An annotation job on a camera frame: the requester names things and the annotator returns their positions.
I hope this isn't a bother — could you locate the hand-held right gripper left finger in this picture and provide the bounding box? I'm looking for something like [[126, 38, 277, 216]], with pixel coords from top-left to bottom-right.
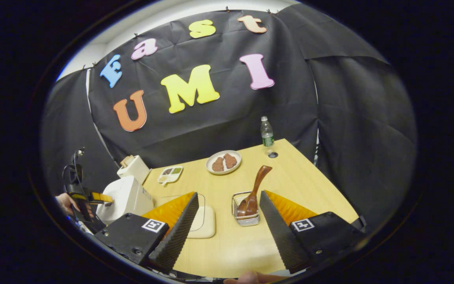
[[94, 192, 199, 272]]

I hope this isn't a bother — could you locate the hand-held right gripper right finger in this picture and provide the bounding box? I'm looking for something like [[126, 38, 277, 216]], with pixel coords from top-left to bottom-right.
[[259, 190, 365, 275]]

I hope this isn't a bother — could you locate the white rice cooker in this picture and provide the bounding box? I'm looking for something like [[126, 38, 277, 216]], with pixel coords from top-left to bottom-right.
[[96, 176, 154, 225]]

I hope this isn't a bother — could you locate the cream tray of rice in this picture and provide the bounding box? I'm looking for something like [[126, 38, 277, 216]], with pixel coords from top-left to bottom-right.
[[154, 193, 216, 239]]

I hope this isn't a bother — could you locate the metal wire chopstick holder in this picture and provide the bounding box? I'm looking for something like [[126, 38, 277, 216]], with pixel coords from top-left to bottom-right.
[[232, 191, 260, 227]]

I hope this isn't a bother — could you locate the brown wooden spoon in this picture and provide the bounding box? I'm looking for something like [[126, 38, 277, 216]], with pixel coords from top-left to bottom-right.
[[237, 165, 273, 217]]

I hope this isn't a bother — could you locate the white toaster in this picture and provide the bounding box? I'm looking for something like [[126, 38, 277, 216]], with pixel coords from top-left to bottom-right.
[[117, 155, 151, 185]]

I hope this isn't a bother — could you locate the white divided bean dish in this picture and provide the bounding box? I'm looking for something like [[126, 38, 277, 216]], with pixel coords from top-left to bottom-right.
[[157, 166, 184, 185]]

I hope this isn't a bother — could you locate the white oval plate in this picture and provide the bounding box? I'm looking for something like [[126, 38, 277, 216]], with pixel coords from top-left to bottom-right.
[[206, 150, 242, 175]]

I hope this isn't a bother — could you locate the clear plastic water bottle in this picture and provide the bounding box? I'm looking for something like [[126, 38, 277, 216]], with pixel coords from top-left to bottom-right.
[[260, 116, 275, 152]]

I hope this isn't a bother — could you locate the black backdrop cloth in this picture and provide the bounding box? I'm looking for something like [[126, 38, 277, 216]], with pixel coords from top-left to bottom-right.
[[40, 4, 419, 229]]

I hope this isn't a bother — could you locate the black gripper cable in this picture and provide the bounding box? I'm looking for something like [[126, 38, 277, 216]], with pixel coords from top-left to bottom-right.
[[62, 148, 86, 186]]

